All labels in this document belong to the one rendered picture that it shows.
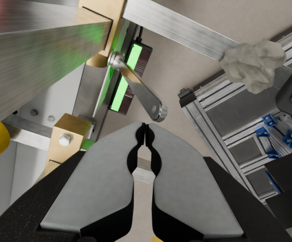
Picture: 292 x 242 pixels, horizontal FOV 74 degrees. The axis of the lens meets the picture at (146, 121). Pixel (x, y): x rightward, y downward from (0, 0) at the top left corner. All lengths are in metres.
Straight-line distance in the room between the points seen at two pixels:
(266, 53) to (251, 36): 0.96
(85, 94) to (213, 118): 0.77
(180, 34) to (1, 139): 0.30
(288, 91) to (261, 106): 0.92
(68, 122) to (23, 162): 0.46
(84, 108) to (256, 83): 0.37
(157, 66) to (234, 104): 0.47
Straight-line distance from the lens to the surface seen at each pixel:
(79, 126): 0.35
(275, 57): 0.30
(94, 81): 0.47
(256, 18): 1.25
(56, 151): 0.37
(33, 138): 0.38
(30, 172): 0.82
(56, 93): 0.60
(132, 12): 0.27
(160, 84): 1.19
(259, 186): 1.52
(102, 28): 0.22
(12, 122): 0.39
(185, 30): 0.27
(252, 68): 0.30
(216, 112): 1.08
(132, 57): 0.44
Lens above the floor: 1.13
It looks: 62 degrees down
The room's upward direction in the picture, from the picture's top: 178 degrees counter-clockwise
